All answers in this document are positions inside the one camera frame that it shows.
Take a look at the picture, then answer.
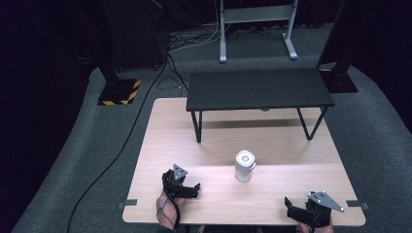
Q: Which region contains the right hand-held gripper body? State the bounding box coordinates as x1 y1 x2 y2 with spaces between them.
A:
305 189 346 228

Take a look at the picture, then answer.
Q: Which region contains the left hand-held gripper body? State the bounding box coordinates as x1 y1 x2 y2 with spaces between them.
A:
161 163 195 200

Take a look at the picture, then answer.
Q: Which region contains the white lidded cup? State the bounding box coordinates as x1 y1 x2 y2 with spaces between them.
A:
233 150 258 183

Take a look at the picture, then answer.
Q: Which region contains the person's right hand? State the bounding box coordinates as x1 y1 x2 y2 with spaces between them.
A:
295 217 335 233

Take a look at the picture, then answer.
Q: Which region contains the person's left hand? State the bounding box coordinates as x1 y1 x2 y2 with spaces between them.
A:
155 189 188 231

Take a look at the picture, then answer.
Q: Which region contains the grey tape strip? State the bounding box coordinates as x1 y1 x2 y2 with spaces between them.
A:
118 198 138 210
345 199 370 211

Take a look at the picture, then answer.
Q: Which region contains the black stand with striped base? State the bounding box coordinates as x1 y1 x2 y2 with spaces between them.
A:
96 48 142 107

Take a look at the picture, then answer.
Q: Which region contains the black low shelf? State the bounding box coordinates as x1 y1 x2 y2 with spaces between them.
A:
186 67 336 144

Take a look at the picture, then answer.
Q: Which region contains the black stand with square base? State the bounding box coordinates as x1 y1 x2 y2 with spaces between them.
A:
316 0 360 94

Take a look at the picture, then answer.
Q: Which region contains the white metal stand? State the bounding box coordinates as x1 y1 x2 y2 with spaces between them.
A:
219 0 299 64

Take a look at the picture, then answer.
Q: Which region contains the long black floor cable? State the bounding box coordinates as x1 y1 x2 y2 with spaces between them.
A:
65 52 170 233

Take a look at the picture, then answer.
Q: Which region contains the thin looped floor cable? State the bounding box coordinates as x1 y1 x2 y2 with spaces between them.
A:
156 54 190 98

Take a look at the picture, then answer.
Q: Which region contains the bundle of floor cables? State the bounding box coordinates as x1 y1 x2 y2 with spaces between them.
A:
167 21 224 53

